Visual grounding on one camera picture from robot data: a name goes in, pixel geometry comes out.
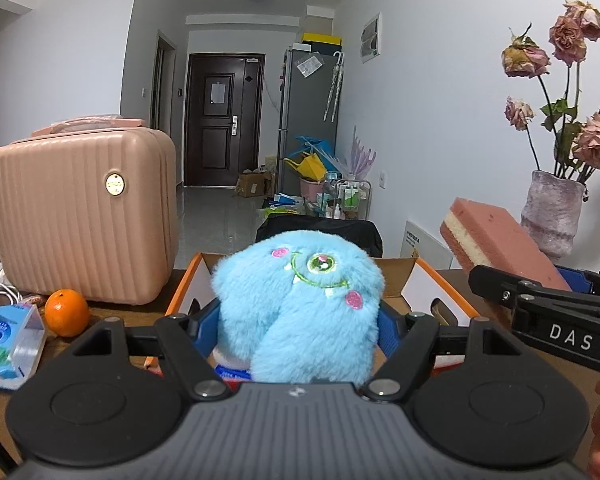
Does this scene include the brown floor cardboard box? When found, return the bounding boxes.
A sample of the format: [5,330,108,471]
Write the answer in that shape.
[236,171,273,198]

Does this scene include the pink and yellow sponge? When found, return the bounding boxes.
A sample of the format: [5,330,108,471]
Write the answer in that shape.
[440,197,573,328]

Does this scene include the blue plastic stool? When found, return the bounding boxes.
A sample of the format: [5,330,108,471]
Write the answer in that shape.
[295,135,337,158]

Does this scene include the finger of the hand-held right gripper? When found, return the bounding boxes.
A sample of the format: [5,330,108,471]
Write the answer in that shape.
[467,264,600,311]
[555,266,600,297]

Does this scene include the grey refrigerator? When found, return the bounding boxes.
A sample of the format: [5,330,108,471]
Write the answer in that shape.
[277,45,341,198]

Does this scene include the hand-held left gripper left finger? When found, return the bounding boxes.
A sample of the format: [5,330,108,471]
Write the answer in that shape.
[72,298,231,401]

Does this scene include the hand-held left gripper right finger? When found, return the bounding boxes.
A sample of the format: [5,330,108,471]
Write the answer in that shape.
[362,310,526,403]

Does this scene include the yellow bag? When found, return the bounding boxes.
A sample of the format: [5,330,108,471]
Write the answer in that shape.
[284,152,326,181]

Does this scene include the pink bucket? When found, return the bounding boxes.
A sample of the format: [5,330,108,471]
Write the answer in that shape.
[300,176,326,201]

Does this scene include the white wall electrical panel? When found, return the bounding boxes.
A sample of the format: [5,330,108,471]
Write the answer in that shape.
[360,11,382,64]

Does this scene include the white cables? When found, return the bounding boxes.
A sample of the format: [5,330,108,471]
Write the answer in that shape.
[0,280,23,307]

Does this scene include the black chair back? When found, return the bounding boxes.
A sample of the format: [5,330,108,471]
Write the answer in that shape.
[255,215,383,258]

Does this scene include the orange and white cardboard box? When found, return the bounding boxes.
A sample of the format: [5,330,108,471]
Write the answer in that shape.
[166,252,483,376]

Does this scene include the metal trolley rack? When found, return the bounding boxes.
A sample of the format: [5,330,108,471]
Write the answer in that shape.
[322,177,372,221]

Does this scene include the pink ribbed suitcase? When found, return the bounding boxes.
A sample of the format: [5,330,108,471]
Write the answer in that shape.
[0,115,179,307]

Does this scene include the dried rose bouquet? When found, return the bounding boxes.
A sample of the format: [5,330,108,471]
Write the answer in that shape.
[501,0,600,183]

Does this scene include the clear folded umbrella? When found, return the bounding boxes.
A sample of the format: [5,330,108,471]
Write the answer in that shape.
[323,51,345,123]

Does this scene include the purple fairy wings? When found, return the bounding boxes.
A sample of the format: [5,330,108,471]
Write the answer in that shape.
[337,125,377,181]

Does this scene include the pink textured vase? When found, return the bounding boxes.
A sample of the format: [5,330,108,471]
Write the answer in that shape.
[520,170,588,263]

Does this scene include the dark brown door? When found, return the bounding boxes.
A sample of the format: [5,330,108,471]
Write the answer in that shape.
[184,52,266,188]

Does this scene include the blue monster plush toy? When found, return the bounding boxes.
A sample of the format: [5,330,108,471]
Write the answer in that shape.
[211,230,387,385]

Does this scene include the white flat board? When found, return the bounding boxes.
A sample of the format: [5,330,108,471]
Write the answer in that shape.
[402,219,453,271]

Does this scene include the orange fruit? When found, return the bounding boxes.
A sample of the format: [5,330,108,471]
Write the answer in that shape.
[44,288,91,338]

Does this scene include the light blue tissue pack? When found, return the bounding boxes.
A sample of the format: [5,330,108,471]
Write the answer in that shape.
[0,302,48,391]

